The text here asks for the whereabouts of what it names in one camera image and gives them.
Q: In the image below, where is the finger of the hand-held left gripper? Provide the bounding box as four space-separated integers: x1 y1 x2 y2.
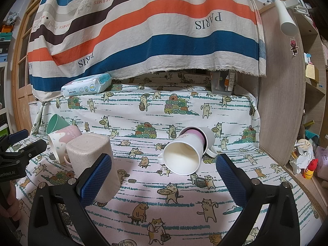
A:
0 139 48 161
0 129 29 149

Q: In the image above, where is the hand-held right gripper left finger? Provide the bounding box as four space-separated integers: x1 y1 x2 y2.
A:
28 153 121 246

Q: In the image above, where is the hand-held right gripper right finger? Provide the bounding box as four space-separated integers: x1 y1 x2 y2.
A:
216 153 301 246

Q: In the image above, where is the white striped cup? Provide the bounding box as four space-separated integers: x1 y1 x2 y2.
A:
157 131 207 176

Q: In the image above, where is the beige speckled cup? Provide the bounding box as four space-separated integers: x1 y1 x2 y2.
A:
66 134 121 203

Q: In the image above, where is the green cup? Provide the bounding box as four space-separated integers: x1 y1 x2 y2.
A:
46 114 70 135

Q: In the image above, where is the person's left hand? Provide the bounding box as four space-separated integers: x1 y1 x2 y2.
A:
5 193 21 229

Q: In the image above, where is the pink and white mug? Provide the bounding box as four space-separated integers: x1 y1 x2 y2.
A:
48 125 82 165

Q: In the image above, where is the white mug purple inside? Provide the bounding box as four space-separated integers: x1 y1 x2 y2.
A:
179 126 219 158

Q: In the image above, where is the wooden door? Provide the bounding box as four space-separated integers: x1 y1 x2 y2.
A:
11 0 53 132

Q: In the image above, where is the crumpled white tissue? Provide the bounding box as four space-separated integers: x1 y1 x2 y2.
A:
289 150 314 175

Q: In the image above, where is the red and yellow toy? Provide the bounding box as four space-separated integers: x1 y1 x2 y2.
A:
302 158 319 180

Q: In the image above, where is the wet wipes pack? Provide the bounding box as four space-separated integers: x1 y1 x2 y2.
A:
61 73 113 97

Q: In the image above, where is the pink box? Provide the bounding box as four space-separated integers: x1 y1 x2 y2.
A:
315 146 328 171

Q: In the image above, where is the cat printed cloth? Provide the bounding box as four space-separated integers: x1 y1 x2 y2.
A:
5 71 324 246

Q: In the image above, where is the clear plastic container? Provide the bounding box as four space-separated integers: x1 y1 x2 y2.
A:
211 70 238 96

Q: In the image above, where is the wooden shelf unit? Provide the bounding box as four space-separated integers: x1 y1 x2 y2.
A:
257 0 328 185

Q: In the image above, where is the cardboard box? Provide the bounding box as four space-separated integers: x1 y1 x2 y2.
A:
305 63 319 80

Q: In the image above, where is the pink bear sticker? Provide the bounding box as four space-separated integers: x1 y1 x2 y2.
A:
289 38 300 56

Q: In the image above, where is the striped hanging cloth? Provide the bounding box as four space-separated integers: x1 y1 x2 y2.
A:
27 0 267 101

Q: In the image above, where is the white clip lamp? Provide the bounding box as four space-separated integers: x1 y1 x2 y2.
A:
275 0 308 35

